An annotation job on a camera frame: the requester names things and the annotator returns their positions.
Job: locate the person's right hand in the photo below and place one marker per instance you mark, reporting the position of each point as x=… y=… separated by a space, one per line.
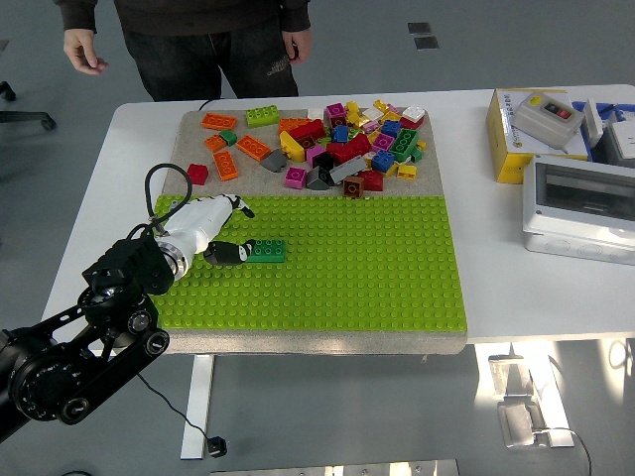
x=79 y=47

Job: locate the person's left hand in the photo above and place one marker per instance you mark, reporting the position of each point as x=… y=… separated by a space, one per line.
x=301 y=44

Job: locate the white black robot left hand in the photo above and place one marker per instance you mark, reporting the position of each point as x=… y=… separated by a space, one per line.
x=198 y=223

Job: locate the dark green flat-lying eight-stud brick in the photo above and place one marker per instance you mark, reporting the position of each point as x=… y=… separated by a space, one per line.
x=270 y=250

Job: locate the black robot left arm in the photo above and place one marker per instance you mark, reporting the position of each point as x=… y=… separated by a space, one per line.
x=129 y=263

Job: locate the red four-stud brick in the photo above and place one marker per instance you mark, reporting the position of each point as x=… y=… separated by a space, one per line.
x=199 y=174

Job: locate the orange eight-stud brick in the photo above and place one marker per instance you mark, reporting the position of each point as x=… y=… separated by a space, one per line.
x=225 y=165
x=253 y=147
x=290 y=124
x=218 y=121

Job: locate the magenta four-stud brick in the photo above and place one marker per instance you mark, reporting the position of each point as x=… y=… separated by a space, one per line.
x=383 y=142
x=335 y=111
x=295 y=177
x=313 y=154

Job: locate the small orange brick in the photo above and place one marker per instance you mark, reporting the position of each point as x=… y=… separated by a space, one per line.
x=215 y=144

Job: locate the lime green eight-stud brick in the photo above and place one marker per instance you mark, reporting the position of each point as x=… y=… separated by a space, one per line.
x=262 y=117

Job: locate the red eight-stud brick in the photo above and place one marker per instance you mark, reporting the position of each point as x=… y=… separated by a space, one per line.
x=307 y=130
x=354 y=147

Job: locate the small green brick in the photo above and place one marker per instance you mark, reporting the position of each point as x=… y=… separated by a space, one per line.
x=417 y=155
x=228 y=138

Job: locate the blue four-stud brick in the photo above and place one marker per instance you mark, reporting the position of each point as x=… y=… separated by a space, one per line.
x=391 y=128
x=383 y=160
x=340 y=134

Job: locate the yellow curved brick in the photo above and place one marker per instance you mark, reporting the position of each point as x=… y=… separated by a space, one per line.
x=289 y=144

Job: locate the pink brick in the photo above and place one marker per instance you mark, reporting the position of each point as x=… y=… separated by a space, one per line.
x=394 y=109
x=370 y=126

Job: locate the black brick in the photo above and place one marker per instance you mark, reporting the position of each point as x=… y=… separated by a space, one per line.
x=325 y=161

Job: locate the dark grey slope brick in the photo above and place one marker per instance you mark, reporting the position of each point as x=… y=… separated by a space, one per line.
x=316 y=179

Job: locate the red and white brick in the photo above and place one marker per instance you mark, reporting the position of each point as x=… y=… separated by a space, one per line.
x=413 y=115

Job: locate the long grey slope brick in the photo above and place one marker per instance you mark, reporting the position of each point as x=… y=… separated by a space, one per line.
x=347 y=170

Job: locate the lime green studded baseplate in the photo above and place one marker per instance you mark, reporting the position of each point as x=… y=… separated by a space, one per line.
x=322 y=277

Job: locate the dark green tilted brick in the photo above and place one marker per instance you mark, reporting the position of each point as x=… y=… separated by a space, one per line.
x=403 y=144

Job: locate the brown four-stud brick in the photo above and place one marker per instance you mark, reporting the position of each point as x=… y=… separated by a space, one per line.
x=353 y=188

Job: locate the red slope brick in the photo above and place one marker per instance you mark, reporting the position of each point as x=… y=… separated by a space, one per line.
x=373 y=180

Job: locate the small yellow brick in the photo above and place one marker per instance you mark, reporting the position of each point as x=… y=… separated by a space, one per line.
x=407 y=172
x=421 y=145

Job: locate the black chair base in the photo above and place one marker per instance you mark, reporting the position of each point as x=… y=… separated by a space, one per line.
x=25 y=117

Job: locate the person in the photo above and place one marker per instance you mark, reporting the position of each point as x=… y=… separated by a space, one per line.
x=198 y=49

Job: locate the dark floor hatch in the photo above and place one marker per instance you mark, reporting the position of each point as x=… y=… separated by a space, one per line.
x=419 y=28
x=426 y=42

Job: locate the white table leg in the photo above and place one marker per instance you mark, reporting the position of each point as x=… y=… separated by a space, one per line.
x=198 y=396
x=516 y=392

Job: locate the yellow cardboard box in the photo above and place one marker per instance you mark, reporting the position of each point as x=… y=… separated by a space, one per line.
x=506 y=149

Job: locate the white plastic plate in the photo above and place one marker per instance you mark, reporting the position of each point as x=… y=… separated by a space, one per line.
x=592 y=121

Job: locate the blue cardboard box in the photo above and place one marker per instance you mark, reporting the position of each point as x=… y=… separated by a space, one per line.
x=607 y=111

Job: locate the white electrical enclosure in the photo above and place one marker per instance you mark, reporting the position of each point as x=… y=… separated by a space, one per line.
x=570 y=233

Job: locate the white wall socket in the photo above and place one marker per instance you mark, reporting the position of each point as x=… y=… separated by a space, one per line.
x=624 y=139

